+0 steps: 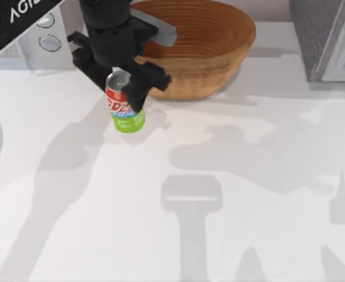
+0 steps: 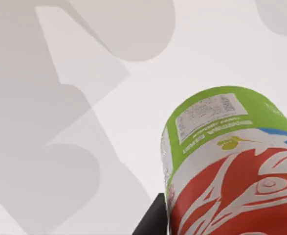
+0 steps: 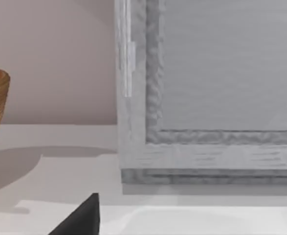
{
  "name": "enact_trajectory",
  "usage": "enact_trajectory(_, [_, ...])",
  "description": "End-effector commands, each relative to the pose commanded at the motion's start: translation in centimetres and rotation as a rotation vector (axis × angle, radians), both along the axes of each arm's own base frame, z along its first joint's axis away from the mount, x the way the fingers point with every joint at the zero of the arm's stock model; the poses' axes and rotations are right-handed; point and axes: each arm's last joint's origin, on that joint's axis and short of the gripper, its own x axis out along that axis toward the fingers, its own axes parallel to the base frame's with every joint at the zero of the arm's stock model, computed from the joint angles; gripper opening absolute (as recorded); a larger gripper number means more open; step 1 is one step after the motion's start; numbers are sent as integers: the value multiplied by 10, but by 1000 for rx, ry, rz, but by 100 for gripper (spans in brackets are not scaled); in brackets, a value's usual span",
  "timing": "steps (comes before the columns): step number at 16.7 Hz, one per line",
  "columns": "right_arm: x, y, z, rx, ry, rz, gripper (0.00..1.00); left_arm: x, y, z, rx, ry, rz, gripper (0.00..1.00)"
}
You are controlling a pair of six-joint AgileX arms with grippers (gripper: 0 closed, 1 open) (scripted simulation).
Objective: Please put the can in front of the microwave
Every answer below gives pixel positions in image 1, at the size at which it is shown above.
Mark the pale microwave oven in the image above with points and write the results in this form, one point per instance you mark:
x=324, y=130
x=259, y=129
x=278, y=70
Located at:
x=54, y=60

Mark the grey cabinet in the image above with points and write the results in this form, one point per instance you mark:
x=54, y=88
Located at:
x=313, y=35

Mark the round wooden basket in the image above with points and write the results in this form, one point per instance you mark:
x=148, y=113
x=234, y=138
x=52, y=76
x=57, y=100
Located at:
x=207, y=58

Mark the red white and green can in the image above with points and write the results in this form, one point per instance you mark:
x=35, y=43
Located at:
x=128, y=122

